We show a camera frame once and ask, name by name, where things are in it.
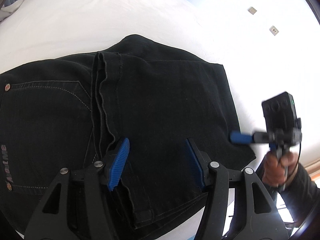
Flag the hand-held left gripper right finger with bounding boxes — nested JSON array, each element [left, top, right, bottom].
[[184, 138, 289, 240]]

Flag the person's right forearm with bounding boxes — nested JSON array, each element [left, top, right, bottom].
[[275, 164, 320, 223]]

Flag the black cable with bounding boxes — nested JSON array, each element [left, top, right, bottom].
[[282, 140, 302, 193]]

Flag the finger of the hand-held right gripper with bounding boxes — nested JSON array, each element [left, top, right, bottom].
[[229, 129, 270, 145]]

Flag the black pants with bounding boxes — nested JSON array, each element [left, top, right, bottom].
[[0, 34, 257, 239]]

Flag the person's right hand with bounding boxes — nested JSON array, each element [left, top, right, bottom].
[[262, 151, 300, 188]]

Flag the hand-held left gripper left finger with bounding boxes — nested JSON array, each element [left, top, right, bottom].
[[24, 137, 130, 240]]

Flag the rolled white duvet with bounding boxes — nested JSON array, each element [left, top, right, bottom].
[[0, 0, 29, 22]]

